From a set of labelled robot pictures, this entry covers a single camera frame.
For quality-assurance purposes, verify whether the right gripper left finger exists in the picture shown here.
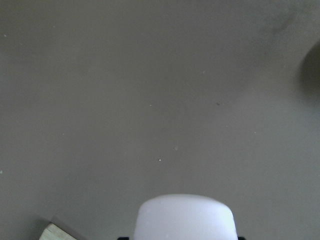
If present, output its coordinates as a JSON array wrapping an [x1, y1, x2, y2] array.
[[117, 236, 133, 240]]

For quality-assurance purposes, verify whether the pink plastic cup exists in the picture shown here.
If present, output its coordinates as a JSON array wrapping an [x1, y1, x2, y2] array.
[[133, 194, 238, 240]]

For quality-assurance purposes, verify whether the wooden cutting board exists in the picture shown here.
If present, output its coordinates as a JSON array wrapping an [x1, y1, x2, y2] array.
[[39, 223, 77, 240]]

